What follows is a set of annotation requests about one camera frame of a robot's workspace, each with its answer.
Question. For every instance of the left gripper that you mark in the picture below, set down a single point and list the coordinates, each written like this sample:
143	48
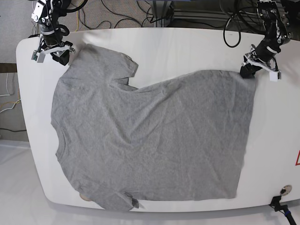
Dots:
248	69

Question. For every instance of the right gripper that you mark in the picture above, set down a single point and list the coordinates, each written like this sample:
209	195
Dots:
64	58

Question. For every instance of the grey t-shirt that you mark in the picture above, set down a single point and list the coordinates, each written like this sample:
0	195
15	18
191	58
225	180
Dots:
182	139

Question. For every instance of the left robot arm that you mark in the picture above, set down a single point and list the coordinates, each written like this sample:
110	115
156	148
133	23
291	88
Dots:
263	55

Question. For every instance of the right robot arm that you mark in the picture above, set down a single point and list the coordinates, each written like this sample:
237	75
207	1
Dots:
46	14

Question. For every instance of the red warning triangle sticker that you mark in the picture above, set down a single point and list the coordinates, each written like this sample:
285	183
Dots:
298	159

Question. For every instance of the silver table grommet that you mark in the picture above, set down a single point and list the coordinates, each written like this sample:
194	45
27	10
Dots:
286	190

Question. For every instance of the beige table grommet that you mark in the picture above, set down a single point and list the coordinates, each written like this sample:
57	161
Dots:
84	198

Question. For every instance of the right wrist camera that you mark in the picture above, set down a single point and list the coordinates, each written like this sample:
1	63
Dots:
38	56

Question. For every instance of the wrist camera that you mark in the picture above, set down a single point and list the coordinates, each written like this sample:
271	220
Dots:
38	56
274	76

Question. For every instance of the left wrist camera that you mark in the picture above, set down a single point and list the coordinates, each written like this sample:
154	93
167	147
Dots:
274	76

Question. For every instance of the aluminium frame stand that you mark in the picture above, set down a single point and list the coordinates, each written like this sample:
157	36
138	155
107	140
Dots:
162	12

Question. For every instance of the black clamp with cable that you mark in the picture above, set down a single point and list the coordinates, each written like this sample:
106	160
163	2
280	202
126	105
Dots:
277	207

